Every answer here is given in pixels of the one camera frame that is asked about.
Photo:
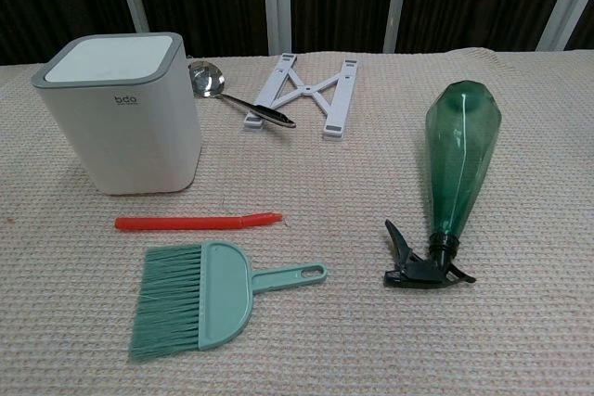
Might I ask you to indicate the red marker pen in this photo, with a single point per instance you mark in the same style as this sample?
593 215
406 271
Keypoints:
185 223

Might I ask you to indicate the green plastic spray bottle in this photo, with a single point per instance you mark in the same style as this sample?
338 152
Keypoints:
457 159

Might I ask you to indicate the beige woven table cloth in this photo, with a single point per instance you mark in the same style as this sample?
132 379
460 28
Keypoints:
325 331

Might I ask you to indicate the teal hand brush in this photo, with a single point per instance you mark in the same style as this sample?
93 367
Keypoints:
204 294

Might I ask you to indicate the white lidded trash bin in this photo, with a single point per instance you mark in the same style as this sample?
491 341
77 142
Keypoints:
134 136

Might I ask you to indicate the stainless steel ladle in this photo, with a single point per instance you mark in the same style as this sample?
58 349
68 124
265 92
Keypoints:
211 80

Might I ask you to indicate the white folding laptop stand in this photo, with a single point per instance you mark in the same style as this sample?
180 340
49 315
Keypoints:
308 90

